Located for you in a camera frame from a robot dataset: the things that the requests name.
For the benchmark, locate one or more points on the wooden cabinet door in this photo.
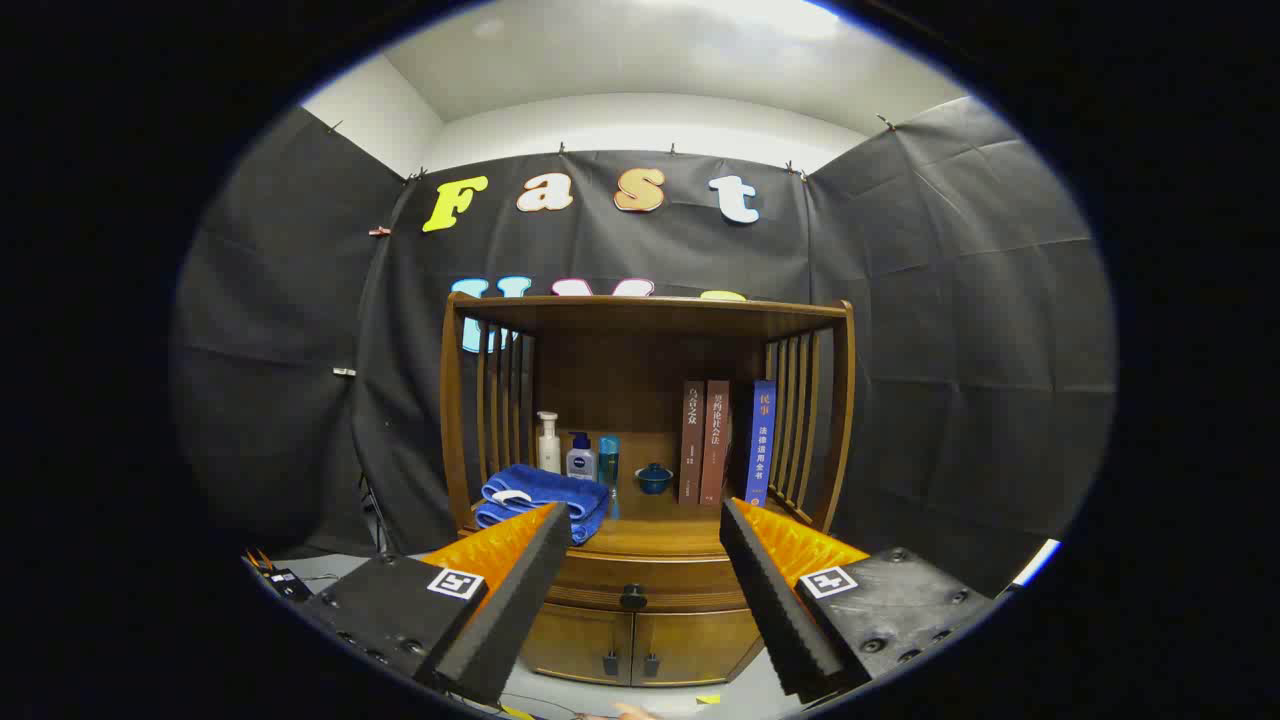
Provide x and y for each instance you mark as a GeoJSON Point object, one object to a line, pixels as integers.
{"type": "Point", "coordinates": [580, 640]}
{"type": "Point", "coordinates": [690, 645]}

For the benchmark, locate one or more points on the white pump bottle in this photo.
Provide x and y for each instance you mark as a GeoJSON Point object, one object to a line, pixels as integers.
{"type": "Point", "coordinates": [549, 450]}

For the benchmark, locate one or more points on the blue book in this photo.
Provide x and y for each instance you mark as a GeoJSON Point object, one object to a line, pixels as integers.
{"type": "Point", "coordinates": [761, 440]}

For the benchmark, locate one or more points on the wooden cabinet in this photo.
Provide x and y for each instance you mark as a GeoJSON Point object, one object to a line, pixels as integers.
{"type": "Point", "coordinates": [640, 340]}

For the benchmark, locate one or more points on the black backdrop cloth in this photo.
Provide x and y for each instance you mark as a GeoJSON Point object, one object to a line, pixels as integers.
{"type": "Point", "coordinates": [950, 350]}

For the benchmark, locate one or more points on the wooden drawer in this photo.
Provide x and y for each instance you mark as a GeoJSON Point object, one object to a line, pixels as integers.
{"type": "Point", "coordinates": [680, 580]}

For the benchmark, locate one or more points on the tall teal bottle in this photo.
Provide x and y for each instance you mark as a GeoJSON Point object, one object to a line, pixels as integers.
{"type": "Point", "coordinates": [609, 465]}

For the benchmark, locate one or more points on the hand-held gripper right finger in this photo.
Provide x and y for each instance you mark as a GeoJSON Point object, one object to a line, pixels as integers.
{"type": "Point", "coordinates": [770, 600]}

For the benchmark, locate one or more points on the reddish brown book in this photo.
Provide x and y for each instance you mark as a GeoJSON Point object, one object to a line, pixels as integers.
{"type": "Point", "coordinates": [715, 440]}

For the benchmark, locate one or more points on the blue lidded teacup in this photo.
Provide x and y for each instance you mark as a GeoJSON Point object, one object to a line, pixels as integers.
{"type": "Point", "coordinates": [654, 481]}

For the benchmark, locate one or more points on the black drawer knob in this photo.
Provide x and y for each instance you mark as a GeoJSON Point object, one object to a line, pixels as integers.
{"type": "Point", "coordinates": [632, 597]}

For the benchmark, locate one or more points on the white bottle with blue cap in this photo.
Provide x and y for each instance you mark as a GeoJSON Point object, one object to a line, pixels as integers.
{"type": "Point", "coordinates": [581, 462]}

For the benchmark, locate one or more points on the blue folded towel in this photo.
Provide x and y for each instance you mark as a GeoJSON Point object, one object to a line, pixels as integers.
{"type": "Point", "coordinates": [545, 490]}

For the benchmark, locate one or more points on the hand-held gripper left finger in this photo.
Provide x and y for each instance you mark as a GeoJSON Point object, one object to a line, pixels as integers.
{"type": "Point", "coordinates": [520, 610]}

